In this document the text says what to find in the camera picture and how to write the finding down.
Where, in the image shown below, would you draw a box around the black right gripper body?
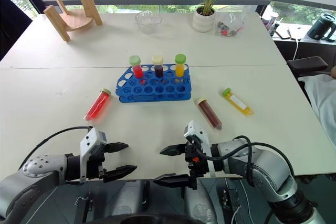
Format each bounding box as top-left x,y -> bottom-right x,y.
184,141 -> 211,190

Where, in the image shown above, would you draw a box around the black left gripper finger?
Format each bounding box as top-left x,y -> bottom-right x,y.
103,165 -> 138,183
104,142 -> 130,154

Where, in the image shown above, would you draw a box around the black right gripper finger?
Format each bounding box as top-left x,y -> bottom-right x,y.
159,143 -> 188,157
152,173 -> 191,189

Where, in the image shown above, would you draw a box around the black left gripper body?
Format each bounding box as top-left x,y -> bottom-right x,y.
85,144 -> 108,182

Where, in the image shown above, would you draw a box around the red tube pale green cap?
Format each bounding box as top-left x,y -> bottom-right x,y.
83,88 -> 112,122

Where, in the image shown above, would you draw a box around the blue test tube rack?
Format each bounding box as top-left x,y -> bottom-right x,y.
115,63 -> 193,104

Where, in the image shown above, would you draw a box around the yellow tube white label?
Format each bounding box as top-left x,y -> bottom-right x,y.
220,87 -> 255,116

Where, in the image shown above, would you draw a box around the dark brown tube cream cap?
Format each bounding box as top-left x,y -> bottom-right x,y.
151,55 -> 165,79

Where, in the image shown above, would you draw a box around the orange tube green cap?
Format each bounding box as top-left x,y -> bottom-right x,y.
174,53 -> 187,78

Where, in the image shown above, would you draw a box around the black box under table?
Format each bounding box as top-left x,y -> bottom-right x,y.
219,188 -> 242,210

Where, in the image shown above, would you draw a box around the dark rounded robot body edge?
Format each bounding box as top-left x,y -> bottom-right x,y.
86,212 -> 207,224

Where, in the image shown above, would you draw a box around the clear glass bowl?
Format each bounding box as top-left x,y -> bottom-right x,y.
134,10 -> 163,35

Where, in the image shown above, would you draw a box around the white ribbed plant pot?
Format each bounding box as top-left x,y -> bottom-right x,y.
192,6 -> 218,34

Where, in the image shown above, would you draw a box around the wooden curved stand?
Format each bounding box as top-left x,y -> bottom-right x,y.
43,0 -> 103,42

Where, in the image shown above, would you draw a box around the clear plastic bag of parts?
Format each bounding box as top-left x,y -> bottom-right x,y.
214,8 -> 249,38

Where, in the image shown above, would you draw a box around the person in white clothes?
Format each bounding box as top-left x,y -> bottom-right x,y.
299,66 -> 336,153

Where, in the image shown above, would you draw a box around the black chair armrest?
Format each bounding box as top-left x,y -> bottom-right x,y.
286,56 -> 329,74

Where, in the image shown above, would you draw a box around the dark chair back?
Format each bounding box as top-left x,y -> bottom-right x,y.
0,0 -> 34,61

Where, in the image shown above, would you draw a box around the dark flat devices on sill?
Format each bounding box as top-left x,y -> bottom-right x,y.
274,24 -> 299,40

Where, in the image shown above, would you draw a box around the small bottles on sill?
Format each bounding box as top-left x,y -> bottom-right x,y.
261,10 -> 279,36

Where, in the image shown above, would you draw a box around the dark green kettle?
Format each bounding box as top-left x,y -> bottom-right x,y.
305,12 -> 336,42

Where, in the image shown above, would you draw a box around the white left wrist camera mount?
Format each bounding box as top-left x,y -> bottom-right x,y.
79,127 -> 108,183

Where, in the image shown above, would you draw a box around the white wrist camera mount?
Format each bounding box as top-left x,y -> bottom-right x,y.
79,127 -> 108,183
183,120 -> 218,180

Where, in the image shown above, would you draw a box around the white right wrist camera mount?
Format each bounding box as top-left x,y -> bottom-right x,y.
183,120 -> 218,180

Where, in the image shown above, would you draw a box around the black metal bracket under table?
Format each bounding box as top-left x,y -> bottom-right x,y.
74,189 -> 95,222

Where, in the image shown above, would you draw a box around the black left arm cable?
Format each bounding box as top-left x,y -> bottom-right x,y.
18,125 -> 94,170

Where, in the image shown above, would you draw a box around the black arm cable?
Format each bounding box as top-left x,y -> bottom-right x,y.
18,125 -> 94,170
194,135 -> 299,187

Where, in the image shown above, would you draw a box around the thin white cable under table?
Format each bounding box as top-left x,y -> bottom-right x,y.
230,204 -> 243,224

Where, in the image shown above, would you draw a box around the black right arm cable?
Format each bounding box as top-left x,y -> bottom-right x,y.
194,135 -> 299,187

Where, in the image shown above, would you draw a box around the white charging cable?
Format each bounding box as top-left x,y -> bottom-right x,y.
292,37 -> 300,61

